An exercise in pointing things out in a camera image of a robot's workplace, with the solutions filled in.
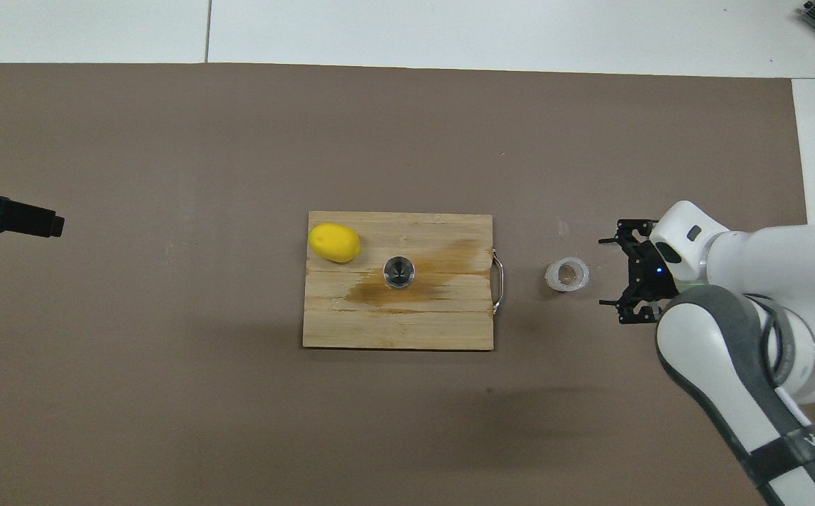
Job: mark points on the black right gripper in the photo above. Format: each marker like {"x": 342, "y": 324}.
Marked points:
{"x": 646, "y": 270}

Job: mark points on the small clear plastic cup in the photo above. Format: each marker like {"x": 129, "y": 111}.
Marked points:
{"x": 566, "y": 275}

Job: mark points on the steel double jigger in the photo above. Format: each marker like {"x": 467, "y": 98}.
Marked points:
{"x": 399, "y": 273}

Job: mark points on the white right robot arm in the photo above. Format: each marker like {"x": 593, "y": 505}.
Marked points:
{"x": 766, "y": 281}

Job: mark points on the wooden cutting board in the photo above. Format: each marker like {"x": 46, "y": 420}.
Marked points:
{"x": 393, "y": 316}

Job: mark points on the brown paper table mat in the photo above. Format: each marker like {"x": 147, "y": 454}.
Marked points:
{"x": 407, "y": 140}

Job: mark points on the yellow lemon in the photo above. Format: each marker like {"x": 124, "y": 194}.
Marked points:
{"x": 334, "y": 242}

